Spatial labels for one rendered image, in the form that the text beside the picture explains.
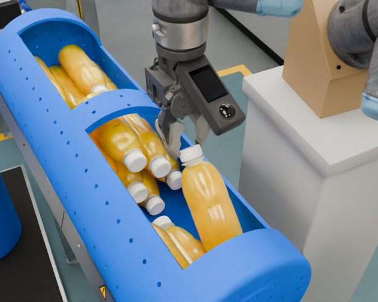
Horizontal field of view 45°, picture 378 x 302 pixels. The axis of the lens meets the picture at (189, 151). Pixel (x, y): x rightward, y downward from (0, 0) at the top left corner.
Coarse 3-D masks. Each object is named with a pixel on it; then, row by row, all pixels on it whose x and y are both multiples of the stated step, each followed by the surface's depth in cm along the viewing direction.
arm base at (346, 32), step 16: (352, 0) 84; (368, 0) 80; (336, 16) 86; (352, 16) 83; (336, 32) 86; (352, 32) 83; (368, 32) 80; (336, 48) 87; (352, 48) 85; (368, 48) 84; (352, 64) 88; (368, 64) 87
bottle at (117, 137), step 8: (88, 96) 94; (112, 120) 89; (120, 120) 89; (104, 128) 88; (112, 128) 87; (120, 128) 87; (128, 128) 88; (96, 136) 90; (104, 136) 88; (112, 136) 86; (120, 136) 86; (128, 136) 86; (136, 136) 88; (104, 144) 87; (112, 144) 86; (120, 144) 86; (128, 144) 86; (136, 144) 87; (112, 152) 86; (120, 152) 86; (128, 152) 85; (120, 160) 87
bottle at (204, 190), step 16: (192, 160) 75; (192, 176) 74; (208, 176) 74; (192, 192) 74; (208, 192) 73; (224, 192) 75; (192, 208) 75; (208, 208) 73; (224, 208) 74; (208, 224) 74; (224, 224) 74; (240, 224) 77; (208, 240) 75; (224, 240) 74
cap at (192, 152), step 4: (196, 144) 77; (188, 148) 76; (192, 148) 74; (196, 148) 75; (200, 148) 76; (180, 152) 75; (184, 152) 74; (188, 152) 74; (192, 152) 74; (196, 152) 75; (200, 152) 75; (180, 156) 75; (184, 156) 75; (188, 156) 74; (192, 156) 74; (196, 156) 75; (184, 160) 75; (188, 160) 75
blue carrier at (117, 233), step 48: (0, 48) 109; (48, 48) 120; (96, 48) 126; (48, 96) 92; (96, 96) 88; (144, 96) 91; (48, 144) 88; (192, 144) 94; (96, 192) 76; (96, 240) 74; (144, 240) 67; (240, 240) 64; (288, 240) 70; (144, 288) 65; (192, 288) 60; (240, 288) 60; (288, 288) 70
